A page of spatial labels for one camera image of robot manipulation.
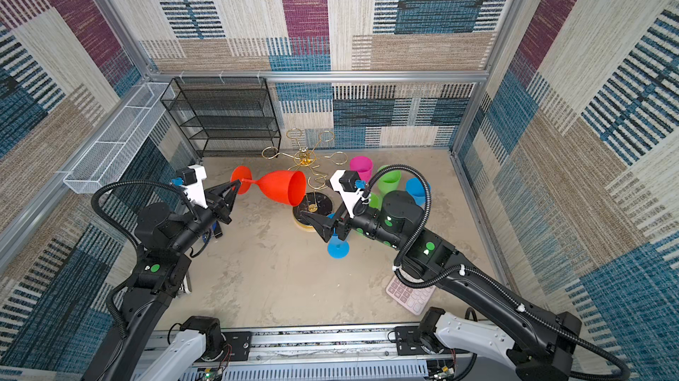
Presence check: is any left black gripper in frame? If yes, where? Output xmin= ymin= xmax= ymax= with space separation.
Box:
xmin=170 ymin=179 xmax=238 ymax=258

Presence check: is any blue plastic wine glass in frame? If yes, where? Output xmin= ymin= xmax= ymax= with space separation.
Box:
xmin=327 ymin=230 xmax=350 ymax=259
xmin=406 ymin=178 xmax=426 ymax=207

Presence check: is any red plastic wine glass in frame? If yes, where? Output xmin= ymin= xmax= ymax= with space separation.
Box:
xmin=231 ymin=166 xmax=306 ymax=207

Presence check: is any magenta plastic wine glass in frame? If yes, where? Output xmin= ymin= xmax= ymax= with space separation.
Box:
xmin=349 ymin=156 xmax=373 ymax=182

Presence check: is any green plastic wine glass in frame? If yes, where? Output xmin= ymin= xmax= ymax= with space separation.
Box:
xmin=377 ymin=170 xmax=401 ymax=195
xmin=369 ymin=193 xmax=383 ymax=209

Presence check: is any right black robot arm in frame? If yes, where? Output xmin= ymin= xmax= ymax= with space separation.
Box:
xmin=302 ymin=164 xmax=631 ymax=380

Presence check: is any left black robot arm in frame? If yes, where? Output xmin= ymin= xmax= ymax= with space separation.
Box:
xmin=82 ymin=179 xmax=242 ymax=380

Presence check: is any black mesh shelf rack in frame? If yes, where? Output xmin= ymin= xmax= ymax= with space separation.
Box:
xmin=160 ymin=77 xmax=281 ymax=157

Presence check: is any pink calculator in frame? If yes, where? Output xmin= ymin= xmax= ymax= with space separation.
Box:
xmin=385 ymin=277 xmax=436 ymax=316

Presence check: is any gold wire wine glass rack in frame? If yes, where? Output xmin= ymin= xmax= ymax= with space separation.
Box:
xmin=261 ymin=128 xmax=348 ymax=232

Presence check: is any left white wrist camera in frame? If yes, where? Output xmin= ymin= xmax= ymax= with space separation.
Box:
xmin=171 ymin=164 xmax=208 ymax=209

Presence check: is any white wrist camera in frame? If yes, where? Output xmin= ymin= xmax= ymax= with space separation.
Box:
xmin=327 ymin=170 xmax=369 ymax=218
xmin=171 ymin=164 xmax=208 ymax=209

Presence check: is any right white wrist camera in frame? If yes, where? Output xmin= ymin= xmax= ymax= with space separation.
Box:
xmin=327 ymin=170 xmax=369 ymax=218

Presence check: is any white wire mesh basket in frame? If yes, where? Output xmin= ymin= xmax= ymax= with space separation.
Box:
xmin=64 ymin=82 xmax=167 ymax=195

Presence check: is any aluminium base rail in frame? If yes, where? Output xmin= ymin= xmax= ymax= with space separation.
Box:
xmin=89 ymin=322 xmax=558 ymax=381

